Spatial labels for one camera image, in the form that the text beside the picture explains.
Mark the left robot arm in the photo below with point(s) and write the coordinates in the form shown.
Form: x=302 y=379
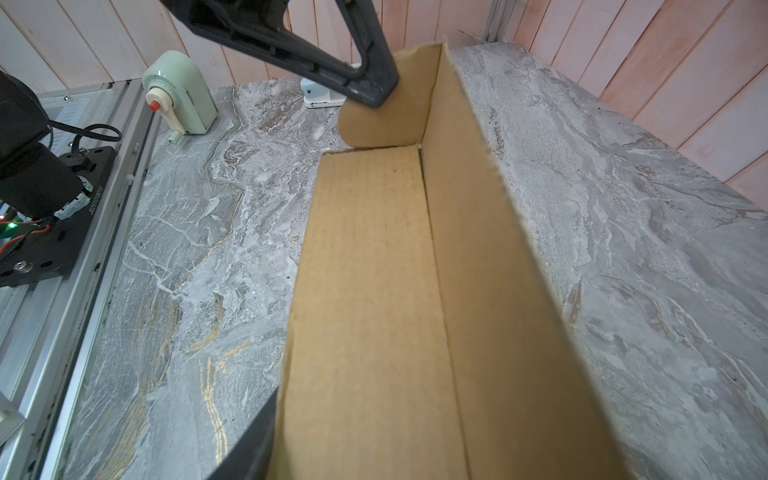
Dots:
x=24 y=122

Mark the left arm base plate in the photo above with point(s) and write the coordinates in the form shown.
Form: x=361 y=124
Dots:
x=54 y=228

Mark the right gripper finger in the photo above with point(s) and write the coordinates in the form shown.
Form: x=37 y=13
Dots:
x=249 y=459

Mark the green pencil sharpener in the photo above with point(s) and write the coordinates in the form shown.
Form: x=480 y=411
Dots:
x=176 y=89

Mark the light blue small device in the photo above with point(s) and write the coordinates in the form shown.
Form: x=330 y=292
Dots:
x=321 y=95

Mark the aluminium rail front frame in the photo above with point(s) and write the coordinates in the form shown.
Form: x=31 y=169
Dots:
x=48 y=327

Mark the brown cardboard box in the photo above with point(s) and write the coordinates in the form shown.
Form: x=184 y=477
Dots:
x=423 y=342

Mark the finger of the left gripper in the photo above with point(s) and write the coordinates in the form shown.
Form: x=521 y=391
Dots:
x=256 y=28

